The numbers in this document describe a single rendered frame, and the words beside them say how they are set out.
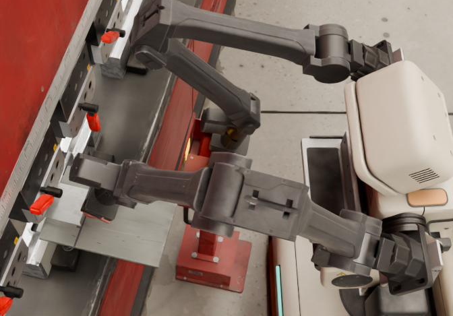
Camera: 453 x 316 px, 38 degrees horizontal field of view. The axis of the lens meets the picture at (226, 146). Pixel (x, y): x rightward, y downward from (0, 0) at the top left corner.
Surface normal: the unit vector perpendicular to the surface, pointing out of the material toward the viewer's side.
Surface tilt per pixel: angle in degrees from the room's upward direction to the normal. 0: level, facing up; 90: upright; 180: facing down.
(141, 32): 53
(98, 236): 0
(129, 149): 0
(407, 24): 0
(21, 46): 90
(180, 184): 61
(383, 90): 42
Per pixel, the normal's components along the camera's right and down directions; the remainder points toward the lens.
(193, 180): -0.85, -0.30
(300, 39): 0.31, -0.42
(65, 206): 0.05, -0.49
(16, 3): 0.97, 0.22
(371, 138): -0.63, -0.37
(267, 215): -0.09, -0.17
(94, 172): 0.36, -0.04
